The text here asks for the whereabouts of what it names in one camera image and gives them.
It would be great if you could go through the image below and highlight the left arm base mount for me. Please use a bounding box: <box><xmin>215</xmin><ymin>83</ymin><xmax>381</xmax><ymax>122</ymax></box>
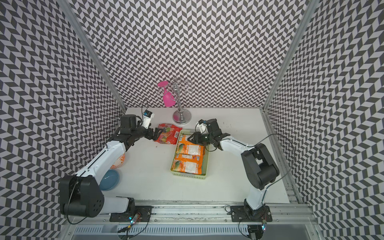
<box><xmin>110</xmin><ymin>198</ymin><xmax>153</xmax><ymax>223</ymax></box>

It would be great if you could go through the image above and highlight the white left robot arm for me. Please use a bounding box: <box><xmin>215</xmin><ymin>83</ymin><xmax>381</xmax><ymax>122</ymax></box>
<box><xmin>59</xmin><ymin>111</ymin><xmax>161</xmax><ymax>218</ymax></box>

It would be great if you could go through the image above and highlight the pink plastic wine glass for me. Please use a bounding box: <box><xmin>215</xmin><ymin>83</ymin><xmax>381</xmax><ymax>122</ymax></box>
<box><xmin>158</xmin><ymin>81</ymin><xmax>176</xmax><ymax>108</ymax></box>

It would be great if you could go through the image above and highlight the red 100 candy bag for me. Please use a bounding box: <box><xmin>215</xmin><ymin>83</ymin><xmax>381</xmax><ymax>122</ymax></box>
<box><xmin>158</xmin><ymin>124</ymin><xmax>183</xmax><ymax>145</ymax></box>

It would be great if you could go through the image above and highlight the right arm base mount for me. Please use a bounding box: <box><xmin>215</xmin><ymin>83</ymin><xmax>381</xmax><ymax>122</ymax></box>
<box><xmin>225</xmin><ymin>201</ymin><xmax>273</xmax><ymax>223</ymax></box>

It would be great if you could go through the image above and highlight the orange patterned plate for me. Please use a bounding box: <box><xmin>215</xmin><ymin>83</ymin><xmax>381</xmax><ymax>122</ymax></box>
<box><xmin>110</xmin><ymin>154</ymin><xmax>126</xmax><ymax>169</ymax></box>

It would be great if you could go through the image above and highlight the orange candy bag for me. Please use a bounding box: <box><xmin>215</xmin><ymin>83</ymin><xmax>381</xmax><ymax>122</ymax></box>
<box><xmin>171</xmin><ymin>154</ymin><xmax>203</xmax><ymax>175</ymax></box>
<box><xmin>176</xmin><ymin>134</ymin><xmax>205</xmax><ymax>156</ymax></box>

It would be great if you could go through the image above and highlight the chrome glass holder stand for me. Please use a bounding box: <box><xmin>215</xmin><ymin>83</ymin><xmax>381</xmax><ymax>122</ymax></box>
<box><xmin>171</xmin><ymin>77</ymin><xmax>192</xmax><ymax>125</ymax></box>

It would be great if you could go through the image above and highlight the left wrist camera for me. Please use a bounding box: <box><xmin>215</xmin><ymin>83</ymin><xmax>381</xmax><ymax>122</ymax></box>
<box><xmin>142</xmin><ymin>110</ymin><xmax>155</xmax><ymax>129</ymax></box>

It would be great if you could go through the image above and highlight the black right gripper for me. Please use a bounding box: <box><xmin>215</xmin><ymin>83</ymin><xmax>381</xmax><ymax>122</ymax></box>
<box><xmin>187</xmin><ymin>131</ymin><xmax>214</xmax><ymax>145</ymax></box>

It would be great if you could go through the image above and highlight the blue plate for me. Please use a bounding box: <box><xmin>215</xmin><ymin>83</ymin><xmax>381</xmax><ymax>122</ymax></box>
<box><xmin>99</xmin><ymin>169</ymin><xmax>120</xmax><ymax>191</ymax></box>

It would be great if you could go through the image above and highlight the light green plastic basket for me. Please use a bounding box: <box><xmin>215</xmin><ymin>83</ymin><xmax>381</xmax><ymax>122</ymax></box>
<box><xmin>170</xmin><ymin>130</ymin><xmax>209</xmax><ymax>179</ymax></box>

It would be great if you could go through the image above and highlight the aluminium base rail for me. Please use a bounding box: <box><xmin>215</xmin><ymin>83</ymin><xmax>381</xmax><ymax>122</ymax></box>
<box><xmin>58</xmin><ymin>201</ymin><xmax>323</xmax><ymax>240</ymax></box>

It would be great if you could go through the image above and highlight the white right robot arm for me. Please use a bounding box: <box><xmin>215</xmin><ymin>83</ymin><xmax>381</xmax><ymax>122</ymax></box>
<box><xmin>188</xmin><ymin>119</ymin><xmax>280</xmax><ymax>211</ymax></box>

